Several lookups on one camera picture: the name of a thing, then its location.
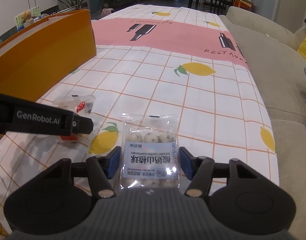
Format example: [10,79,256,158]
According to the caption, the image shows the white yogurt ball pack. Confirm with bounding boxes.
[119,113,181,190]

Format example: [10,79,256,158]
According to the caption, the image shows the small red label snack pack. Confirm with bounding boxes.
[53,94,96,144]

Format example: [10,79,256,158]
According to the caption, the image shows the orange cardboard box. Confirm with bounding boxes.
[0,9,97,140]

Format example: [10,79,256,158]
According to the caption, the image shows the teddy bear photo card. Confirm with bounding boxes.
[15,6,41,31]

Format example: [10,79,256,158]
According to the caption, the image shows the lemon pattern tablecloth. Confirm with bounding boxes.
[0,5,279,232]

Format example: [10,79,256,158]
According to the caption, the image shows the beige sofa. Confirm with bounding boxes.
[221,7,306,239]

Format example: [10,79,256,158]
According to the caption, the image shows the orange stool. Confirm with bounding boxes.
[233,0,254,11]

